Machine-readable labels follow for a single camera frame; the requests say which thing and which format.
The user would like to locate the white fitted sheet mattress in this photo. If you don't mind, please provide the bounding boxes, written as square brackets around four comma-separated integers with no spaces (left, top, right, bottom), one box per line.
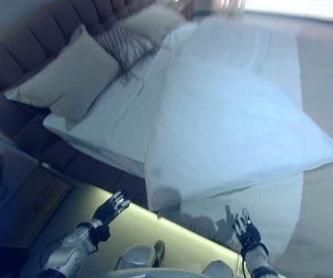
[42,27,200,181]

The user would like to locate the white duvet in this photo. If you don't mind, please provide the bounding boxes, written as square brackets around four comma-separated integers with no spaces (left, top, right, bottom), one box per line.
[144,13,333,212]

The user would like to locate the grey fringed cushion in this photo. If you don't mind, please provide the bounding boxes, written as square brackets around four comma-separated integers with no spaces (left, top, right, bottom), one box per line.
[96,26,162,85]

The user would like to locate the tufted upholstered headboard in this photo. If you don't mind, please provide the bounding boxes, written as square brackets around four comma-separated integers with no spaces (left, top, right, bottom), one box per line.
[0,0,163,117]

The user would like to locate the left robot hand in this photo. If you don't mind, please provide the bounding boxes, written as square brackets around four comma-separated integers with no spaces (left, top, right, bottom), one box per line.
[92,190,131,227]

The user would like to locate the silver right robot leg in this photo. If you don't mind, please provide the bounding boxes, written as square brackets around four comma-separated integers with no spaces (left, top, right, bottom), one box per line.
[202,259,243,278]

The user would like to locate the brown upholstered bed frame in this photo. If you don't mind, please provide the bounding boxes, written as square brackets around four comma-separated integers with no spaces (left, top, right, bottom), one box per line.
[0,94,151,205]

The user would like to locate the beige bed runner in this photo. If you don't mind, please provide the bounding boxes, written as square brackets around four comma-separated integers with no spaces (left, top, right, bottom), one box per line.
[269,34,333,278]

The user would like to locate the sheer window curtain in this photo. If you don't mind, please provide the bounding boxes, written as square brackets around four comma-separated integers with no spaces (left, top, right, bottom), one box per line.
[211,0,246,16]

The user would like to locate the large beige pillow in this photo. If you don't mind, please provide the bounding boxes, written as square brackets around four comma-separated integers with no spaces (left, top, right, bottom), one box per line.
[3,28,121,122]
[119,5,188,42]

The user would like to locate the wooden nightstand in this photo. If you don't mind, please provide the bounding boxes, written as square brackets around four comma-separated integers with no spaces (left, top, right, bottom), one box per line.
[0,118,75,247]
[182,0,211,19]

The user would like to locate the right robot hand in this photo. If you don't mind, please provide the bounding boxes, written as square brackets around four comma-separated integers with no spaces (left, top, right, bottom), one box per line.
[231,207,262,248]

